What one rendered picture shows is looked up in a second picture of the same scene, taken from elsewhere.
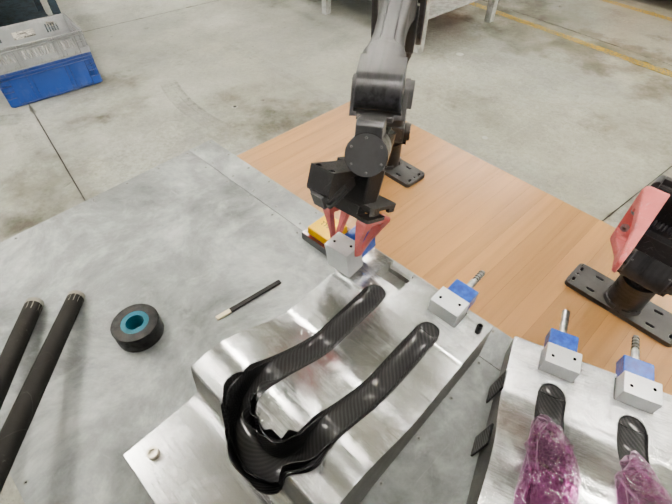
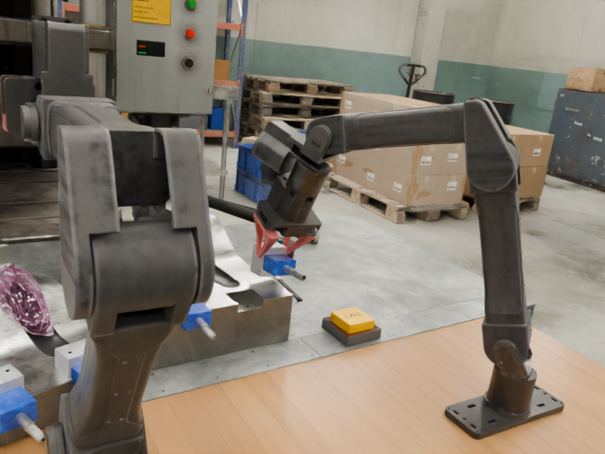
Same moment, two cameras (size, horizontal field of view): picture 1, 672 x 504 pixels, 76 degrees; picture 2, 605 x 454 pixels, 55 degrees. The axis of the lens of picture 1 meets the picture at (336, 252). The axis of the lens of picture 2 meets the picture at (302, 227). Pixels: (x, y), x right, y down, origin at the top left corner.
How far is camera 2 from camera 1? 122 cm
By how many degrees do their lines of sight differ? 85
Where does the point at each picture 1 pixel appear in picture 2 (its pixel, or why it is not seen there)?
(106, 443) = not seen: hidden behind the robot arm
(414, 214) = (381, 401)
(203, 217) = (397, 285)
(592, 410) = (21, 364)
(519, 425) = (57, 310)
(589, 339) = not seen: outside the picture
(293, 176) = (467, 336)
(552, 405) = (51, 350)
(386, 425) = not seen: hidden behind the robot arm
